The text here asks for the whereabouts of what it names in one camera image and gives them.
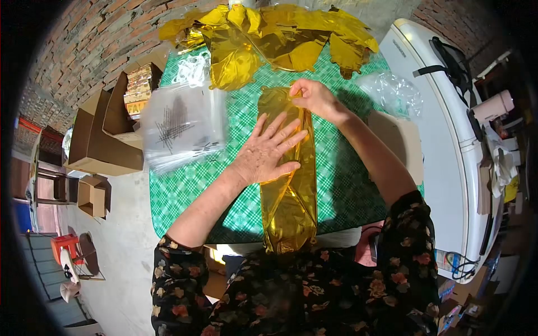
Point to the person's right hand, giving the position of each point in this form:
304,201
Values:
317,99

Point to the person's left hand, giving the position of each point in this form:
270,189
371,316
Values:
261,154

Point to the person's right fingers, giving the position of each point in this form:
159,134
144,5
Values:
299,85

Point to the person's left ring finger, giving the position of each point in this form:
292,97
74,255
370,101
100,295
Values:
275,123

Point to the person's left little finger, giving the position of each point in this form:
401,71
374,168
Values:
260,124

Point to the person's left middle finger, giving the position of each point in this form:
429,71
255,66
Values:
286,130

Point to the person's left index finger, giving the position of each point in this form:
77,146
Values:
293,141

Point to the person's right thumb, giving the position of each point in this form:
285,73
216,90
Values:
304,100

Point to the person's left thumb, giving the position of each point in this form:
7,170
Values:
286,169

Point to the gold foil balloon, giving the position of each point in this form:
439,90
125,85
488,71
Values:
289,176

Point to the green checked tablecloth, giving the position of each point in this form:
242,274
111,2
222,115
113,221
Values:
235,193

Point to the pile of gold foil balloons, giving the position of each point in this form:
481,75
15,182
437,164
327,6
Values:
269,37

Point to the stack of clear plastic bags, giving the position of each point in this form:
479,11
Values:
183,126

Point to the crumpled clear plastic bag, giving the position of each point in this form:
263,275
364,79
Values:
389,93

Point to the beige cardboard sheet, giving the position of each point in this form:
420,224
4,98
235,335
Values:
399,140

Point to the person's body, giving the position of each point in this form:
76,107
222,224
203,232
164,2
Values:
294,277

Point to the cardboard box of packets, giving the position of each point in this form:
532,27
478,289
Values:
132,103

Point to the white chest freezer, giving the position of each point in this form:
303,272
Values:
445,147

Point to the large open cardboard box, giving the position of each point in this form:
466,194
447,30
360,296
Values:
98,138

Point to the small open cardboard box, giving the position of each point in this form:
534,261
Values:
92,195

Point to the pink cup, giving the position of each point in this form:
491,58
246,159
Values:
492,107

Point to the red plastic stool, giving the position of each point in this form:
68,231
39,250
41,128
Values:
65,247

